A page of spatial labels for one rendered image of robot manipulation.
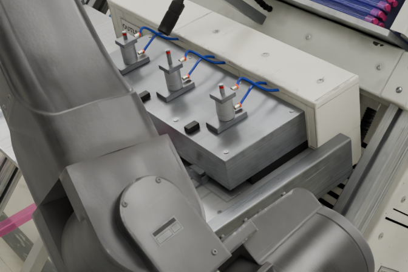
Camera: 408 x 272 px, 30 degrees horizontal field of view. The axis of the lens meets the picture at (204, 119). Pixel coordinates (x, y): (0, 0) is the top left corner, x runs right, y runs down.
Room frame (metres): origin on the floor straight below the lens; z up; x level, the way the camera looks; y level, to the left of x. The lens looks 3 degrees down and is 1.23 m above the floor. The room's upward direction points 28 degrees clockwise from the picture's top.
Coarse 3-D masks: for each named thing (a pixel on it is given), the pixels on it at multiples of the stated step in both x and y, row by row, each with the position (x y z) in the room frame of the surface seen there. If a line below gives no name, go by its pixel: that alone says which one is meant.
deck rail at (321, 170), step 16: (336, 144) 0.98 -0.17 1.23; (304, 160) 0.96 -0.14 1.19; (320, 160) 0.96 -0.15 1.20; (336, 160) 0.98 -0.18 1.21; (288, 176) 0.94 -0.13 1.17; (304, 176) 0.95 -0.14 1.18; (320, 176) 0.97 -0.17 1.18; (336, 176) 1.00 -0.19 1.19; (256, 192) 0.92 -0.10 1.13; (272, 192) 0.92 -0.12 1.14; (320, 192) 0.99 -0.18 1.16; (240, 208) 0.90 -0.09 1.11; (256, 208) 0.91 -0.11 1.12; (208, 224) 0.89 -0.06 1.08; (224, 224) 0.88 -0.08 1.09; (240, 224) 0.90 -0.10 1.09
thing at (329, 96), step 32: (128, 0) 1.27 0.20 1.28; (160, 0) 1.25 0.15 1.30; (128, 32) 1.27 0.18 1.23; (192, 32) 1.14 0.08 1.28; (224, 32) 1.13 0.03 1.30; (256, 32) 1.12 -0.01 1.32; (224, 64) 1.08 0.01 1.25; (256, 64) 1.04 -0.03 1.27; (288, 64) 1.03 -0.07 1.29; (320, 64) 1.02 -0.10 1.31; (288, 96) 0.99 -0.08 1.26; (320, 96) 0.96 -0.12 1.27; (352, 96) 0.99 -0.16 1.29; (320, 128) 0.97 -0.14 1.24; (352, 128) 1.02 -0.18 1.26; (352, 160) 1.04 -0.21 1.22
